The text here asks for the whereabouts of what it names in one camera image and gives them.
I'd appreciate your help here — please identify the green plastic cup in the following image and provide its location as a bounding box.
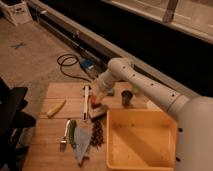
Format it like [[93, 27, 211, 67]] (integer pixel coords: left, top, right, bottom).
[[132, 86, 141, 95]]

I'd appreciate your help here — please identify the metal cup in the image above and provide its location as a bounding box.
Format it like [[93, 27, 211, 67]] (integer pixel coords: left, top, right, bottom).
[[121, 90, 133, 106]]

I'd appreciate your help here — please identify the wooden block board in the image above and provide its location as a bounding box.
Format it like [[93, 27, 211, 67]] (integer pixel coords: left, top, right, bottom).
[[89, 105, 109, 119]]

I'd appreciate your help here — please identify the yellow plastic bin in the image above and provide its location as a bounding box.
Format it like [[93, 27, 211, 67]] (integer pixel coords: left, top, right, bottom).
[[106, 109, 177, 171]]

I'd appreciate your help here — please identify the black chair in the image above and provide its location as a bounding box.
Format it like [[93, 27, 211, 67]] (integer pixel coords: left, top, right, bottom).
[[0, 77, 36, 171]]

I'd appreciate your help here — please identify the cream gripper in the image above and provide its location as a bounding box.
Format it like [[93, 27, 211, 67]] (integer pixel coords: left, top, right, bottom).
[[90, 84, 107, 108]]

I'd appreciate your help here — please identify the red apple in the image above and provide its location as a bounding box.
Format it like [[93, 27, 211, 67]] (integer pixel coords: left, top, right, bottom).
[[90, 97, 97, 106]]

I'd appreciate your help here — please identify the metal spatula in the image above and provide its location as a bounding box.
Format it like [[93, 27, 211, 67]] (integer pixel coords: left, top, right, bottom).
[[60, 119, 70, 145]]

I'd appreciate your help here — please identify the blue grey cloth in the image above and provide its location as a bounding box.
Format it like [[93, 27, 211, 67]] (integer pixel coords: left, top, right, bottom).
[[74, 127, 92, 164]]

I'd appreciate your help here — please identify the black cable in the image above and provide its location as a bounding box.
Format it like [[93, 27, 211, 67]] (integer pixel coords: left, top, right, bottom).
[[56, 53, 92, 83]]

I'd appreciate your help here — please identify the white cardboard box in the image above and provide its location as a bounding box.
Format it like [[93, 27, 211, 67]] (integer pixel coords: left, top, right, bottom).
[[0, 0, 32, 26]]

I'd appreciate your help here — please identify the blue power box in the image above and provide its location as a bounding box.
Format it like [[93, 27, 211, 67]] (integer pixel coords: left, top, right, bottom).
[[80, 59, 105, 80]]

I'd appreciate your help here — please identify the yellow banana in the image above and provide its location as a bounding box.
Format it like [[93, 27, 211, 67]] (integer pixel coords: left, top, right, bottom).
[[47, 100, 66, 118]]

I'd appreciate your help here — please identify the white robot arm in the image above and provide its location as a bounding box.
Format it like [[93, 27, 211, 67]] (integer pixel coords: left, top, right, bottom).
[[95, 57, 213, 171]]

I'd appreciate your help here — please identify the green cucumber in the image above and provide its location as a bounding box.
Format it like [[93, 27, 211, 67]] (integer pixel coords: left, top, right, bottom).
[[69, 120, 77, 145]]

